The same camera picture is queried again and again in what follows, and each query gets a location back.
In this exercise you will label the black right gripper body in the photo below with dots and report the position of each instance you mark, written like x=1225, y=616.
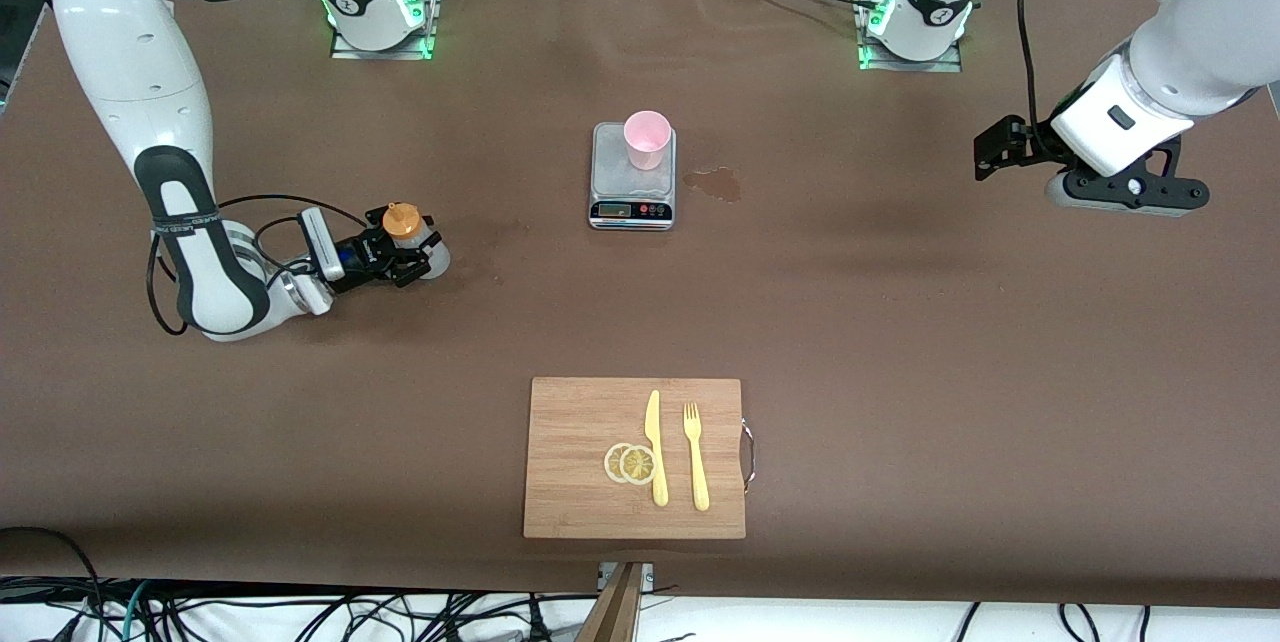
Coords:
x=362, y=257

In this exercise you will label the brown table cover sheet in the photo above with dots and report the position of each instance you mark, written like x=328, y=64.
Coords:
x=300, y=442

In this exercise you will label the wooden beam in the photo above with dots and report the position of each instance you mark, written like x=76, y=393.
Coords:
x=615, y=612

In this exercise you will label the translucent sauce bottle orange cap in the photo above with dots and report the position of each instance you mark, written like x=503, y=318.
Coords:
x=402, y=222

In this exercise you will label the yellow plastic fork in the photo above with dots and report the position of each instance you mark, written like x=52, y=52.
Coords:
x=698, y=467

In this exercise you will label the yellow plastic knife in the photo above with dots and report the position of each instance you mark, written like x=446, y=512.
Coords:
x=656, y=452

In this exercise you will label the brown liquid spill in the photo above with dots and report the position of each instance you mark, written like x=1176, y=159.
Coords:
x=718, y=184

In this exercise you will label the silver digital kitchen scale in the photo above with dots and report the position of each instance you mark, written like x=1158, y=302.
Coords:
x=620, y=192

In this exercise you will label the small metal bracket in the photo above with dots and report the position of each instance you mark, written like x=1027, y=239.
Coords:
x=647, y=577

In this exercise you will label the bamboo cutting board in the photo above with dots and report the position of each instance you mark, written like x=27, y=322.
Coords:
x=570, y=452

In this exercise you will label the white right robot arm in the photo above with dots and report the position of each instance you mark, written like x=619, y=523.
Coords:
x=130, y=52

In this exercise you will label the pink plastic cup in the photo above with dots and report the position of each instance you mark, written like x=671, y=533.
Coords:
x=647, y=137

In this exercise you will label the yellow lemon slice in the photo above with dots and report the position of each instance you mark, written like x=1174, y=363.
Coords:
x=611, y=463
x=637, y=465

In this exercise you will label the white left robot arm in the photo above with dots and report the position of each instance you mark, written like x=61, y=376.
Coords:
x=1200, y=42

